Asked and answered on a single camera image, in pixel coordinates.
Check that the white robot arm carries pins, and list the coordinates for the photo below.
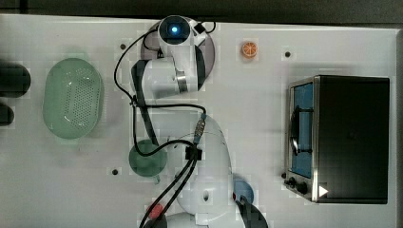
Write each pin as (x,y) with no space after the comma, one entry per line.
(182,139)

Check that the green measuring cup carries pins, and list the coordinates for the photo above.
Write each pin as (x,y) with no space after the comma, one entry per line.
(147,166)

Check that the toy orange slice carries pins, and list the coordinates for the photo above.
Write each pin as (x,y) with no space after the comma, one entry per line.
(249,50)

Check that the blue cup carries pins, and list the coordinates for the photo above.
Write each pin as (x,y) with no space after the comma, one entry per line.
(243,188)

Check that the toy strawberry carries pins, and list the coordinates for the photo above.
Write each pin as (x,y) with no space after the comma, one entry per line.
(154,212)

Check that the green oval colander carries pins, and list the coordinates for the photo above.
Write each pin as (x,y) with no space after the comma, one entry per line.
(73,99)

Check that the silver toaster oven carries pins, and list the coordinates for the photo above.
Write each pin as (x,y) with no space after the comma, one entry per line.
(338,139)

